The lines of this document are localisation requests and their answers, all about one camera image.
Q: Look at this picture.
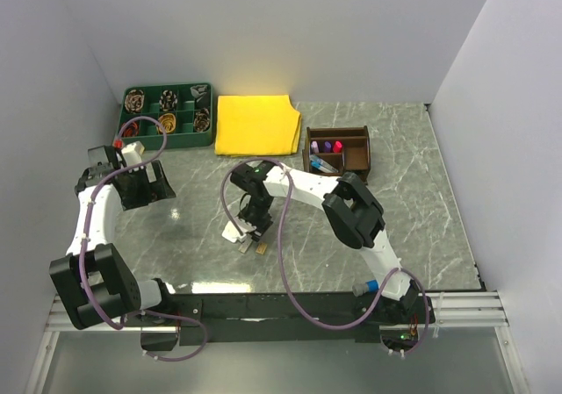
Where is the yellow small eraser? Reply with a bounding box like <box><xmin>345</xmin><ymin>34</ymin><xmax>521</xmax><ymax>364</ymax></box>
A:
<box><xmin>256</xmin><ymin>243</ymin><xmax>268</xmax><ymax>254</ymax></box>

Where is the white worn eraser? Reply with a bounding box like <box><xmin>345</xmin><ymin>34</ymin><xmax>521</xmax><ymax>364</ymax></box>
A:
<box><xmin>238</xmin><ymin>240</ymin><xmax>253</xmax><ymax>254</ymax></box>

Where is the clear blue ballpoint pen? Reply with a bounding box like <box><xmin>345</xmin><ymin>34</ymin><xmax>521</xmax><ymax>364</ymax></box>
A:
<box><xmin>310</xmin><ymin>155</ymin><xmax>339</xmax><ymax>174</ymax></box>

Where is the blue capped marker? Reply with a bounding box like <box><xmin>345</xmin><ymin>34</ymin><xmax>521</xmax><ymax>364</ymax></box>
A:
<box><xmin>311</xmin><ymin>161</ymin><xmax>332</xmax><ymax>174</ymax></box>

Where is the lilac highlighter marker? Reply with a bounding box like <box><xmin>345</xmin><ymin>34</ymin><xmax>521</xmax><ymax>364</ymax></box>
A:
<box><xmin>310</xmin><ymin>141</ymin><xmax>320</xmax><ymax>154</ymax></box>

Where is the pink highlighter marker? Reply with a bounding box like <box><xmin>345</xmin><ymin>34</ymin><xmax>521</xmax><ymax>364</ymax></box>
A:
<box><xmin>332</xmin><ymin>140</ymin><xmax>343</xmax><ymax>153</ymax></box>

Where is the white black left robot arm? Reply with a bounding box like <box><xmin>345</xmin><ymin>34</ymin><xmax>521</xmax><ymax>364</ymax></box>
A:
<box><xmin>49</xmin><ymin>141</ymin><xmax>176</xmax><ymax>330</ymax></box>

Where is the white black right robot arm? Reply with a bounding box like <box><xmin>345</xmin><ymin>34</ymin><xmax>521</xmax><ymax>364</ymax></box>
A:
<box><xmin>221</xmin><ymin>157</ymin><xmax>429</xmax><ymax>331</ymax></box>

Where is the red black rolled tie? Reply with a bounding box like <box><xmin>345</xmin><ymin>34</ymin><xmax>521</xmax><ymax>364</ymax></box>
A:
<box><xmin>120</xmin><ymin>122</ymin><xmax>140</xmax><ymax>138</ymax></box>

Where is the yellow brown rolled tie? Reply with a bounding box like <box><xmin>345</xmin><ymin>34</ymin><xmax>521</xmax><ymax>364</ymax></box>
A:
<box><xmin>158</xmin><ymin>112</ymin><xmax>177</xmax><ymax>133</ymax></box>

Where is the brown dotted rolled tie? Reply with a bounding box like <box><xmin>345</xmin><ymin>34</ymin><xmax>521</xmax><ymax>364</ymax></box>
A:
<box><xmin>192</xmin><ymin>109</ymin><xmax>212</xmax><ymax>133</ymax></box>

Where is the green compartment tray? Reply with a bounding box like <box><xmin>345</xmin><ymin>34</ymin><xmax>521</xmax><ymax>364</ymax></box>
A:
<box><xmin>117</xmin><ymin>82</ymin><xmax>216</xmax><ymax>150</ymax></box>

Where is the yellow folded cloth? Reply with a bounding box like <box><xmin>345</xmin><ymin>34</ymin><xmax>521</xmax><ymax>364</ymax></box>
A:
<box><xmin>214</xmin><ymin>95</ymin><xmax>302</xmax><ymax>156</ymax></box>

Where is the black patterned rolled tie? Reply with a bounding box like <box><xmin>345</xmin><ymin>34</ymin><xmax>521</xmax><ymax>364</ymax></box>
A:
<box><xmin>159</xmin><ymin>87</ymin><xmax>178</xmax><ymax>112</ymax></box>

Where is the pink brown rolled tie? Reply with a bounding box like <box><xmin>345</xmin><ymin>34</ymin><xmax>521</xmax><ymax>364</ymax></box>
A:
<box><xmin>124</xmin><ymin>89</ymin><xmax>145</xmax><ymax>114</ymax></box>

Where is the brown wooden desk organizer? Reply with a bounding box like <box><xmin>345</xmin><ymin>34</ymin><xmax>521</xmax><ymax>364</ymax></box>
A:
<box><xmin>302</xmin><ymin>125</ymin><xmax>371</xmax><ymax>183</ymax></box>

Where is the grey rolled tie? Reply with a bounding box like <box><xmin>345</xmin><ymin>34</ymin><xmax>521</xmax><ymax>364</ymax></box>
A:
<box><xmin>190</xmin><ymin>83</ymin><xmax>212</xmax><ymax>109</ymax></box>

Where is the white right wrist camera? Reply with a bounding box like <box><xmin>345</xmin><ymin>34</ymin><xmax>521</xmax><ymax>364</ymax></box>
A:
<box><xmin>221</xmin><ymin>221</ymin><xmax>255</xmax><ymax>243</ymax></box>

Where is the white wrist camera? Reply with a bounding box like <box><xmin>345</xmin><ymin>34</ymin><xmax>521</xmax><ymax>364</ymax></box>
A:
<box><xmin>121</xmin><ymin>141</ymin><xmax>145</xmax><ymax>166</ymax></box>
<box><xmin>221</xmin><ymin>221</ymin><xmax>255</xmax><ymax>243</ymax></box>

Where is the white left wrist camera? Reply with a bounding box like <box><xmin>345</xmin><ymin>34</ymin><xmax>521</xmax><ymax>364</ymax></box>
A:
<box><xmin>121</xmin><ymin>141</ymin><xmax>145</xmax><ymax>166</ymax></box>

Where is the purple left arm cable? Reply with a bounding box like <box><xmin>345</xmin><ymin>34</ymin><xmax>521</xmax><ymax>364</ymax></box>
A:
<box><xmin>78</xmin><ymin>115</ymin><xmax>208</xmax><ymax>363</ymax></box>

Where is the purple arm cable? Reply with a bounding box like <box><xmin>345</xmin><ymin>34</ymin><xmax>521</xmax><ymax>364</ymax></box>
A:
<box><xmin>78</xmin><ymin>115</ymin><xmax>208</xmax><ymax>363</ymax></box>
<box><xmin>219</xmin><ymin>158</ymin><xmax>430</xmax><ymax>356</ymax></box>

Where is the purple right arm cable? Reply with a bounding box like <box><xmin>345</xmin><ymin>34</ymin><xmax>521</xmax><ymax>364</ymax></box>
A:
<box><xmin>219</xmin><ymin>158</ymin><xmax>430</xmax><ymax>356</ymax></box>

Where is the aluminium frame rail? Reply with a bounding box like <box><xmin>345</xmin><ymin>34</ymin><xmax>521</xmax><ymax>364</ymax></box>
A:
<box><xmin>429</xmin><ymin>291</ymin><xmax>508</xmax><ymax>328</ymax></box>

